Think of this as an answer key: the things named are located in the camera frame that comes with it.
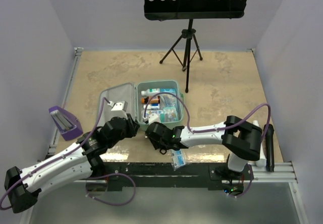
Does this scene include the white tube object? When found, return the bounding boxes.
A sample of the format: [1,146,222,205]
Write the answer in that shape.
[250,120,266,167]

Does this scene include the white gauze dressing packet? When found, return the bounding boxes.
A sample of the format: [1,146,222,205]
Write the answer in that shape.
[142,110,166,124]

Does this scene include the aluminium frame rail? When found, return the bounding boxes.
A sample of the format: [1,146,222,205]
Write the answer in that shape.
[19,47,84,224]

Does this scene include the brown bottle orange cap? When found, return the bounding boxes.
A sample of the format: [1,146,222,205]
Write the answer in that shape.
[141,96,160,104]

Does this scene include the black handled scissors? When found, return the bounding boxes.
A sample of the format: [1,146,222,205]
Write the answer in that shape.
[159,147,168,155]

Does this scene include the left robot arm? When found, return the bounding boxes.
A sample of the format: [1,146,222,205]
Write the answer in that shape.
[1,114,139,213]

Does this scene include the teal header clear packet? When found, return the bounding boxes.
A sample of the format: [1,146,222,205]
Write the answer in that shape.
[160,110,179,123]

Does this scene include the black music stand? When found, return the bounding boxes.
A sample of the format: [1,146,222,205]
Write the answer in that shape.
[143,0,255,93]

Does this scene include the light blue foil pouch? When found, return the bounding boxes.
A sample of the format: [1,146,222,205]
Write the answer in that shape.
[159,88,177,107]

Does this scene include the white plastic bottle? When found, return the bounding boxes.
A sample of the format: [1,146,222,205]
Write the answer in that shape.
[141,88,160,96]

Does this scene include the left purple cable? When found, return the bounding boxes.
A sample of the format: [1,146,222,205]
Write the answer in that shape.
[0,97,136,209]

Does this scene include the clear green dotted packet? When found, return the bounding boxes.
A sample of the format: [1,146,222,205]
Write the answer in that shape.
[163,105,177,115]

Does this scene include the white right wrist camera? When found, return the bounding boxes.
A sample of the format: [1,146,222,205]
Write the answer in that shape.
[143,114,161,125]

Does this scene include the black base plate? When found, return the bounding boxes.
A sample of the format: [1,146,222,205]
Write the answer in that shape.
[87,162,253,191]

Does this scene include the purple box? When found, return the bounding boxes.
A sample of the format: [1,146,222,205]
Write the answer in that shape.
[48,106,83,141]

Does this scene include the small blue white sachet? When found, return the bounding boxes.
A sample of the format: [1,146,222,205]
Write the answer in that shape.
[171,149,187,171]

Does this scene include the black cylinder object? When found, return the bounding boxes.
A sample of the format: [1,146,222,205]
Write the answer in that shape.
[264,124,275,173]

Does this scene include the mint green medicine case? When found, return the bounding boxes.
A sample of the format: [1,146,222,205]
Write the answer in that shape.
[97,79,184,131]

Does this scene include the white blue bandage roll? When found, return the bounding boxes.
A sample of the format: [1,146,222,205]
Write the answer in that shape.
[143,103,160,110]

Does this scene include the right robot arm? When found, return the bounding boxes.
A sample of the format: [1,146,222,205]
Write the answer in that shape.
[145,116,262,180]

